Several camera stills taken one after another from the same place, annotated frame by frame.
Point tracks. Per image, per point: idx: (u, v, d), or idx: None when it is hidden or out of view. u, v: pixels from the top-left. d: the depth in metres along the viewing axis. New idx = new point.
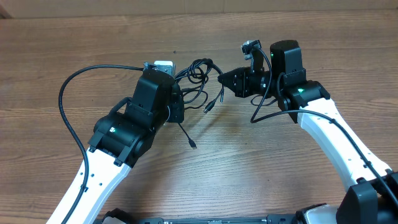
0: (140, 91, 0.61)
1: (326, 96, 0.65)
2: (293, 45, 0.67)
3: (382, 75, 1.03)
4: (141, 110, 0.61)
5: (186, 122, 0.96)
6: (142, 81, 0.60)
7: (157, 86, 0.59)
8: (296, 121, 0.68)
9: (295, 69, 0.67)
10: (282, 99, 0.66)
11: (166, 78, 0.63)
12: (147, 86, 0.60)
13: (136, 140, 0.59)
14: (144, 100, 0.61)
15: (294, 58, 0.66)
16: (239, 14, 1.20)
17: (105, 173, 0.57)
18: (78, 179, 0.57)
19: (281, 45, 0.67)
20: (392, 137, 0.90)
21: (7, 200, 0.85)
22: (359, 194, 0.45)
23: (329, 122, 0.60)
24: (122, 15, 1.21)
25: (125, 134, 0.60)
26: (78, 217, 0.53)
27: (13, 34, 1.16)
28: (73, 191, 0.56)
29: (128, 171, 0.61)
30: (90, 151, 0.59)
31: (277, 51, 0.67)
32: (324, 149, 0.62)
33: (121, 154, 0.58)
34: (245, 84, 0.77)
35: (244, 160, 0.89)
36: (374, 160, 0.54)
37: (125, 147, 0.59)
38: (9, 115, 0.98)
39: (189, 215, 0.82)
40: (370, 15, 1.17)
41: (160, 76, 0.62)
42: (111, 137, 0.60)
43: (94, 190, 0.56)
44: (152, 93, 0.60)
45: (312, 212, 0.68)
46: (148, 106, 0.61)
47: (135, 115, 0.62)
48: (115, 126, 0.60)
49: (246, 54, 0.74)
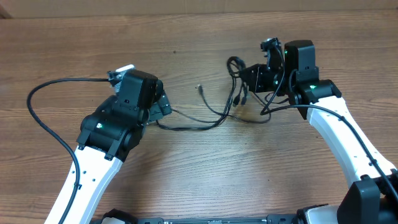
0: (125, 87, 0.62)
1: (337, 94, 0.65)
2: (307, 43, 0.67)
3: (382, 75, 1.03)
4: (127, 106, 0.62)
5: (186, 121, 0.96)
6: (127, 77, 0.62)
7: (142, 81, 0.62)
8: (306, 118, 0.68)
9: (308, 66, 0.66)
10: (293, 95, 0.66)
11: (150, 75, 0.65)
12: (132, 81, 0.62)
13: (124, 133, 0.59)
14: (130, 96, 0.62)
15: (307, 56, 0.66)
16: (239, 14, 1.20)
17: (97, 170, 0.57)
18: (71, 177, 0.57)
19: (296, 43, 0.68)
20: (392, 137, 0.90)
21: (7, 200, 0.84)
22: (361, 190, 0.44)
23: (338, 119, 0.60)
24: (122, 15, 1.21)
25: (113, 128, 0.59)
26: (74, 214, 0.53)
27: (13, 34, 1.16)
28: (66, 189, 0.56)
29: (120, 165, 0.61)
30: (79, 149, 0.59)
31: (287, 47, 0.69)
32: (331, 147, 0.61)
33: (111, 149, 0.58)
34: (260, 79, 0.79)
35: (244, 160, 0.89)
36: (380, 159, 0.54)
37: (114, 140, 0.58)
38: (9, 115, 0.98)
39: (190, 215, 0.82)
40: (370, 15, 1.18)
41: (143, 73, 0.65)
42: (98, 133, 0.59)
43: (87, 186, 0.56)
44: (137, 86, 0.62)
45: (313, 210, 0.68)
46: (135, 100, 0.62)
47: (120, 111, 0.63)
48: (101, 122, 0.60)
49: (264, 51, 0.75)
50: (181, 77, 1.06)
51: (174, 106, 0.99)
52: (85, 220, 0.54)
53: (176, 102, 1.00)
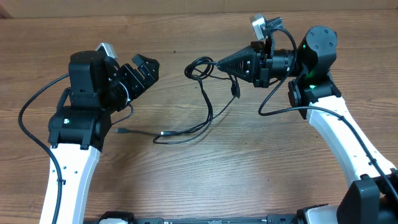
0: (74, 77, 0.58)
1: (336, 94, 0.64)
2: (328, 46, 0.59)
3: (382, 75, 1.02)
4: (84, 95, 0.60)
5: (186, 122, 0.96)
6: (71, 67, 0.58)
7: (89, 66, 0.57)
8: (305, 117, 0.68)
9: (321, 71, 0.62)
10: (293, 94, 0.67)
11: (96, 56, 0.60)
12: (79, 70, 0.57)
13: (93, 121, 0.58)
14: (83, 84, 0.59)
15: (326, 63, 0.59)
16: (239, 14, 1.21)
17: (77, 162, 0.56)
18: (53, 176, 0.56)
19: (318, 43, 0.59)
20: (392, 137, 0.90)
21: (7, 200, 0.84)
22: (361, 190, 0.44)
23: (338, 118, 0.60)
24: (122, 15, 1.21)
25: (80, 120, 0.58)
26: (66, 211, 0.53)
27: (13, 34, 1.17)
28: (51, 187, 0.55)
29: (98, 154, 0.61)
30: (53, 148, 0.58)
31: (310, 48, 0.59)
32: (331, 146, 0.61)
33: (83, 139, 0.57)
34: (270, 72, 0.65)
35: (244, 160, 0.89)
36: (380, 158, 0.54)
37: (85, 131, 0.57)
38: (9, 115, 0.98)
39: (189, 215, 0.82)
40: (369, 15, 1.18)
41: (88, 55, 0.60)
42: (67, 129, 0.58)
43: (71, 180, 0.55)
44: (84, 74, 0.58)
45: (313, 210, 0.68)
46: (89, 88, 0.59)
47: (81, 102, 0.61)
48: (68, 117, 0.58)
49: (262, 36, 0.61)
50: (181, 77, 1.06)
51: (175, 106, 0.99)
52: (78, 216, 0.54)
53: (176, 102, 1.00)
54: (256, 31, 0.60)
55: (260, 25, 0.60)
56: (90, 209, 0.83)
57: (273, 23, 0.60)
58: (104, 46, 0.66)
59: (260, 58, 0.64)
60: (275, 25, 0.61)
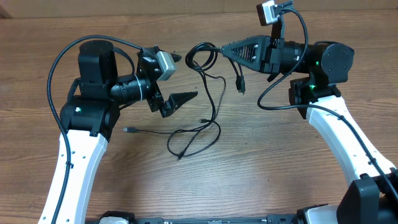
0: (84, 68, 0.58)
1: (336, 94, 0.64)
2: (342, 70, 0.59)
3: (382, 75, 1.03)
4: (94, 86, 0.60)
5: (186, 122, 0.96)
6: (81, 58, 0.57)
7: (98, 58, 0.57)
8: (305, 117, 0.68)
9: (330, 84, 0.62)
10: (294, 96, 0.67)
11: (104, 46, 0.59)
12: (88, 60, 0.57)
13: (104, 111, 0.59)
14: (92, 76, 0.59)
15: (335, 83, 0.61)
16: (239, 14, 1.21)
17: (84, 148, 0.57)
18: (61, 161, 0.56)
19: (332, 66, 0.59)
20: (392, 137, 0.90)
21: (7, 200, 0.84)
22: (361, 189, 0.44)
23: (337, 118, 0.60)
24: (123, 15, 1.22)
25: (91, 109, 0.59)
26: (71, 197, 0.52)
27: (13, 34, 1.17)
28: (57, 173, 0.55)
29: (106, 144, 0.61)
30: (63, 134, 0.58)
31: (324, 71, 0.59)
32: (331, 146, 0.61)
33: (94, 126, 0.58)
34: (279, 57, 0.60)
35: (244, 160, 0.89)
36: (379, 157, 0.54)
37: (95, 119, 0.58)
38: (9, 115, 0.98)
39: (189, 215, 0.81)
40: (369, 15, 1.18)
41: (96, 46, 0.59)
42: (78, 116, 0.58)
43: (79, 165, 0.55)
44: (94, 65, 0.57)
45: (313, 210, 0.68)
46: (98, 79, 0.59)
47: (90, 93, 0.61)
48: (79, 106, 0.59)
49: (273, 18, 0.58)
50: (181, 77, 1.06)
51: None
52: (82, 204, 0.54)
53: None
54: (266, 14, 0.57)
55: (270, 7, 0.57)
56: (90, 209, 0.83)
57: (284, 4, 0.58)
58: (164, 71, 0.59)
59: (269, 42, 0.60)
60: (286, 6, 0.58)
